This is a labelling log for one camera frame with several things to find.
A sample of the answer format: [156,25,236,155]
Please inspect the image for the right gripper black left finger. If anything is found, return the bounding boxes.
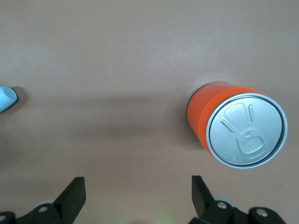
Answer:
[0,176,86,224]

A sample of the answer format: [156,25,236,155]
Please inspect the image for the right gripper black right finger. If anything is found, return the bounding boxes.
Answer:
[190,175,290,224]

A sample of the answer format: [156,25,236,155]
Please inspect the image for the light blue plastic cup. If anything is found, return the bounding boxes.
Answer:
[0,85,19,113]

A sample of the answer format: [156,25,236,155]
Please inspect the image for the orange can with silver lid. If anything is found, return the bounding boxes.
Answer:
[186,81,289,170]

